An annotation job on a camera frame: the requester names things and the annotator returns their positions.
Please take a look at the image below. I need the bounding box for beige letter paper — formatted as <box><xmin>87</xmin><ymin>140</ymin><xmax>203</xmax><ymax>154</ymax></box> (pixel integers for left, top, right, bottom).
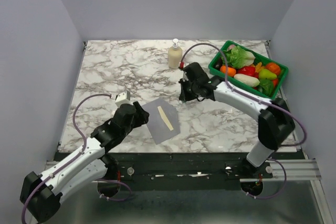
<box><xmin>157</xmin><ymin>106</ymin><xmax>174</xmax><ymax>131</ymax></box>

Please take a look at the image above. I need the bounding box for grey envelope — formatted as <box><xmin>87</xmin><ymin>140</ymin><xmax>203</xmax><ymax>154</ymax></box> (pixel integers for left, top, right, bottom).
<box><xmin>142</xmin><ymin>98</ymin><xmax>181</xmax><ymax>145</ymax></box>

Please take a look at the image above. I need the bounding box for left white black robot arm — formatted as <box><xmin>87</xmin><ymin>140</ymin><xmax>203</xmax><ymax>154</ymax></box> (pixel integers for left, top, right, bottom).
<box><xmin>20</xmin><ymin>102</ymin><xmax>149</xmax><ymax>223</ymax></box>

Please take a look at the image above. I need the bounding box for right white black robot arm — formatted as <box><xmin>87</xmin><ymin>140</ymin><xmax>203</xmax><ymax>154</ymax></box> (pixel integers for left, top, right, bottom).
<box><xmin>179</xmin><ymin>62</ymin><xmax>295</xmax><ymax>178</ymax></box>

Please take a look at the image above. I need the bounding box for dark toy eggplant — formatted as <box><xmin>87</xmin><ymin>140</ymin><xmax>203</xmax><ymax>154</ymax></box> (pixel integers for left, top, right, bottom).
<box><xmin>215</xmin><ymin>61</ymin><xmax>223</xmax><ymax>69</ymax></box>

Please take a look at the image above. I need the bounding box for beige soap pump bottle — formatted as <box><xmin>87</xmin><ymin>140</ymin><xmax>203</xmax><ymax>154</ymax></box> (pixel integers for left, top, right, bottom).
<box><xmin>168</xmin><ymin>38</ymin><xmax>183</xmax><ymax>69</ymax></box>

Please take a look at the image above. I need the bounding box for orange toy fruit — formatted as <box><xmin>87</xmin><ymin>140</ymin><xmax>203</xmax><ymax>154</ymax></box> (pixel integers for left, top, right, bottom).
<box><xmin>220</xmin><ymin>65</ymin><xmax>236</xmax><ymax>77</ymax></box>

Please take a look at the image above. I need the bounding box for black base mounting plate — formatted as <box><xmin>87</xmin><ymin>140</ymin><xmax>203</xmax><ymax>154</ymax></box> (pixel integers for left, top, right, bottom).
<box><xmin>54</xmin><ymin>152</ymin><xmax>308</xmax><ymax>192</ymax></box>

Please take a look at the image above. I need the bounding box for green toy lettuce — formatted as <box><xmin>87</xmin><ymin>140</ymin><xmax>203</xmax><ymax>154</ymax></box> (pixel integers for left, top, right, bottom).
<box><xmin>224</xmin><ymin>46</ymin><xmax>255</xmax><ymax>69</ymax></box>

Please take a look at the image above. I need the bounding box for green plastic basket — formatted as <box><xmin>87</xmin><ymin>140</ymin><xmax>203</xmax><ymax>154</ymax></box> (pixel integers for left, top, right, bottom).
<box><xmin>208</xmin><ymin>40</ymin><xmax>289</xmax><ymax>101</ymax></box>

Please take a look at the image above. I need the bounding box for white toy radish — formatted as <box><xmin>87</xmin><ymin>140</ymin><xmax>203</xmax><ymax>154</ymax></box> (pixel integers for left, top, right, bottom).
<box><xmin>234</xmin><ymin>73</ymin><xmax>260</xmax><ymax>88</ymax></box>

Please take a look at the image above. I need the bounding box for red toy pepper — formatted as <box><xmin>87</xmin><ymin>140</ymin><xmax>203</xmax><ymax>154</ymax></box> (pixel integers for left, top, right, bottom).
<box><xmin>237</xmin><ymin>66</ymin><xmax>255</xmax><ymax>77</ymax></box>

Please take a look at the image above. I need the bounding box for yellow toy pepper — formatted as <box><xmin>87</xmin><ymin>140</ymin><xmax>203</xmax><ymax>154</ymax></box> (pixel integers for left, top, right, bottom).
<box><xmin>255</xmin><ymin>62</ymin><xmax>265</xmax><ymax>73</ymax></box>

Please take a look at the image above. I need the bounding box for green toy pear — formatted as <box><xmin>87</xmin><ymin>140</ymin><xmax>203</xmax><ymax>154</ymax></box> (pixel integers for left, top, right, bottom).
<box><xmin>258</xmin><ymin>69</ymin><xmax>277</xmax><ymax>81</ymax></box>

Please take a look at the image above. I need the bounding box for green toy leaf vegetable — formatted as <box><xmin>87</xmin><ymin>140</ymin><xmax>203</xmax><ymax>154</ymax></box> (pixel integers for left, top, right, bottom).
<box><xmin>257</xmin><ymin>79</ymin><xmax>274</xmax><ymax>97</ymax></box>

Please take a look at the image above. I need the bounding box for orange toy tomato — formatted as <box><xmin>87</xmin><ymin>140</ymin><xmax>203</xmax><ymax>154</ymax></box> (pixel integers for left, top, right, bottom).
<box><xmin>265</xmin><ymin>62</ymin><xmax>281</xmax><ymax>76</ymax></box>

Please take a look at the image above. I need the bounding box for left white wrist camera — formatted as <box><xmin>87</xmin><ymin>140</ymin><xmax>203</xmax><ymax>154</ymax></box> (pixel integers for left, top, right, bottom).
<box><xmin>115</xmin><ymin>90</ymin><xmax>132</xmax><ymax>108</ymax></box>

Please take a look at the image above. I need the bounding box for aluminium frame rail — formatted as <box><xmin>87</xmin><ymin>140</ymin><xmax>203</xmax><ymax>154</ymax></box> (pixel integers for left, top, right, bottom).
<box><xmin>41</xmin><ymin>159</ymin><xmax>322</xmax><ymax>183</ymax></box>

